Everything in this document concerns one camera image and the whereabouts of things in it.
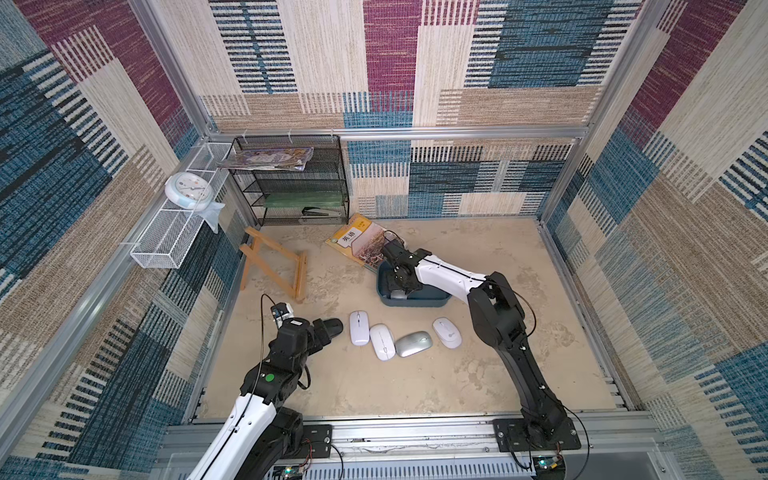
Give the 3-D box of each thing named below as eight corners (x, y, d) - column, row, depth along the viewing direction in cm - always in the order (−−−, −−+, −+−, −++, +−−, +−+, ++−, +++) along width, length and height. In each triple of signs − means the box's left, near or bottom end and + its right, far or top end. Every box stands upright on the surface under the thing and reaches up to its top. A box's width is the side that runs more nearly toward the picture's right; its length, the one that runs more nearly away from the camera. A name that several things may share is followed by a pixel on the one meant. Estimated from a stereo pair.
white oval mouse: (376, 364, 87) (376, 361, 85) (368, 329, 94) (368, 326, 92) (398, 358, 88) (398, 355, 86) (389, 324, 95) (389, 321, 93)
